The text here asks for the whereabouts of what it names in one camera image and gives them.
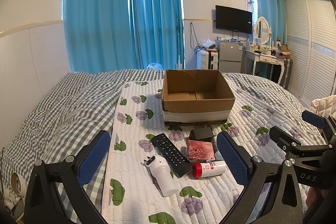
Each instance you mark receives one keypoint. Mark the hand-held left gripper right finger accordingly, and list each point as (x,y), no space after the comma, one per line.
(232,158)

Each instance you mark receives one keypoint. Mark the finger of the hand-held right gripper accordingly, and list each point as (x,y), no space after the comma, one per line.
(283,138)
(312,119)

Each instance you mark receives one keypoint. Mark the floral quilted mat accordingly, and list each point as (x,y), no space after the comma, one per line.
(136,134)

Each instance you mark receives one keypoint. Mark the grey small fridge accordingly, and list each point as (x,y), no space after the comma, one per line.
(230,56)

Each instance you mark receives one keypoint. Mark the white dressing table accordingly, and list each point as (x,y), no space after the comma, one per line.
(265,58)

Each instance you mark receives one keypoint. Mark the black power adapter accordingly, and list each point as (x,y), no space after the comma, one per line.
(200,133)

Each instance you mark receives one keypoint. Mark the white cylindrical plug device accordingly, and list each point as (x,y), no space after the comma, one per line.
(162,176)

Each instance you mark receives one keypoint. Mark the narrow blue curtain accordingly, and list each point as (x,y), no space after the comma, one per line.
(157,19)

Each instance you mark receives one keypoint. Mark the pink patterned box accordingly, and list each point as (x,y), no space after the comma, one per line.
(200,150)

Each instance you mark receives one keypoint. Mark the black wall television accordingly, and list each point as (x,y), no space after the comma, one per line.
(233,19)

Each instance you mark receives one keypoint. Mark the brown cardboard box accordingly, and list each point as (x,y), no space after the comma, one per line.
(197,106)

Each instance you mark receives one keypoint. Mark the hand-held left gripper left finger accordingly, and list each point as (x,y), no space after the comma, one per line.
(94,158)

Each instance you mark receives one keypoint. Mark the person's right hand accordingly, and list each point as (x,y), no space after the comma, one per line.
(314,199)

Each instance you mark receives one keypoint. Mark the black remote control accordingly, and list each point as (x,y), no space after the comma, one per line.
(170,154)

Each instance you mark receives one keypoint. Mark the white suitcase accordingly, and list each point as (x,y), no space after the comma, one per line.
(203,60)

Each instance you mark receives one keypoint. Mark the small cardboard box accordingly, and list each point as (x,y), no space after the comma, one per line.
(284,48)

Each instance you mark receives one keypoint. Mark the white oval vanity mirror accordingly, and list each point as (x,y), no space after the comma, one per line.
(262,29)

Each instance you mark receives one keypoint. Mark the plastic bag on suitcase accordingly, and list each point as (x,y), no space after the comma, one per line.
(208,43)

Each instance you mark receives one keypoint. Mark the white quilted cloth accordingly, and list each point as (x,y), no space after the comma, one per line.
(324,104)

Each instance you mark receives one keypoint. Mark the white slatted wardrobe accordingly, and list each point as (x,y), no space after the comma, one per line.
(312,43)

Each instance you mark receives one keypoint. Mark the wide blue curtain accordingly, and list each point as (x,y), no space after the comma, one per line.
(97,16)

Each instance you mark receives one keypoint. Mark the patterned white cup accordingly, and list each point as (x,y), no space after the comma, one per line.
(17,182)

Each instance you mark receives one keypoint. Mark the white bottle with red cap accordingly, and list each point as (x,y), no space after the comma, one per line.
(212,168)

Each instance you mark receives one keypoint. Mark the dark suitcase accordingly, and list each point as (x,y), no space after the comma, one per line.
(286,71)

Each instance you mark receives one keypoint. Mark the clear plastic bag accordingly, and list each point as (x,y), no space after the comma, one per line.
(155,66)

